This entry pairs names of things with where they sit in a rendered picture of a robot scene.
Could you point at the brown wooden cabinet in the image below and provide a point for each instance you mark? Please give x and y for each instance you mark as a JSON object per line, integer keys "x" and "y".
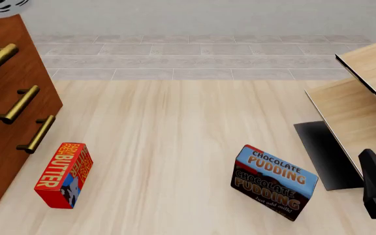
{"x": 2, "y": 98}

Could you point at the pale wooden shelf rack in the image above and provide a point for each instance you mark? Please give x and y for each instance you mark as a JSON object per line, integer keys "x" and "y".
{"x": 361, "y": 107}

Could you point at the red butter box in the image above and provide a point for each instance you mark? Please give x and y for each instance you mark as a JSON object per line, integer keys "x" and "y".
{"x": 55, "y": 171}

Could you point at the blue chocolate pudding box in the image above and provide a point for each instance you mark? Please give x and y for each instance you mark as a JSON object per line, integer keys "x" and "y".
{"x": 274, "y": 182}

